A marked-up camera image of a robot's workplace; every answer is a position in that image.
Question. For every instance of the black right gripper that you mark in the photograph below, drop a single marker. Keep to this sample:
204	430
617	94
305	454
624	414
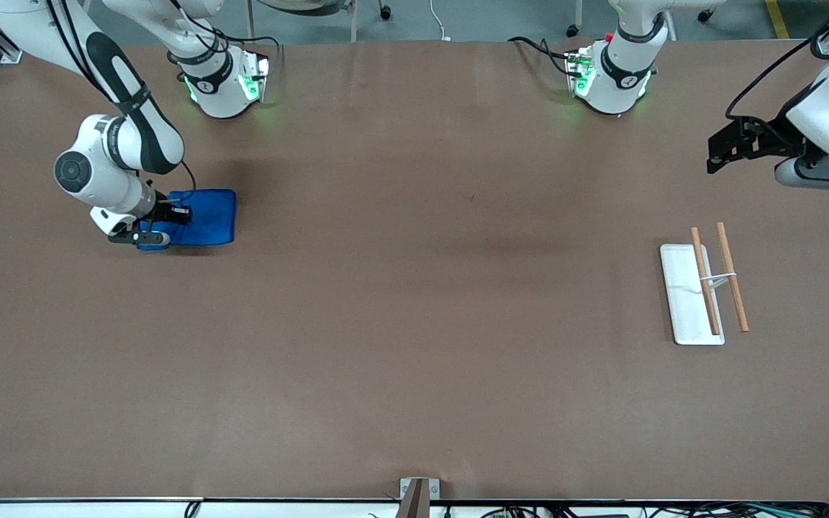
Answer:
165	211

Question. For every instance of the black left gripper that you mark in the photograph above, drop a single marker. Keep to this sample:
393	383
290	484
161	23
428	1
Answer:
778	139

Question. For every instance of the blue microfibre towel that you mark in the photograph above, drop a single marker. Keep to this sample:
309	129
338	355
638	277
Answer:
206	216

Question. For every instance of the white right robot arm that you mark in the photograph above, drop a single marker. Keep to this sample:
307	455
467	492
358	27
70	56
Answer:
87	169

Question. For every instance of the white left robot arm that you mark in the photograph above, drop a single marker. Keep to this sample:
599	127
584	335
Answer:
619	72

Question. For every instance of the white rack with wooden bars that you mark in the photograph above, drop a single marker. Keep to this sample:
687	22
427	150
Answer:
681	288

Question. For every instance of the grey chair base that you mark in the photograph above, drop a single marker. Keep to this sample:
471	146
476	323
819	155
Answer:
299	6

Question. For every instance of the metal bracket with post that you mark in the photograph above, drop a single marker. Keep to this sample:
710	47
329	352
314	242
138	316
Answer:
418	496

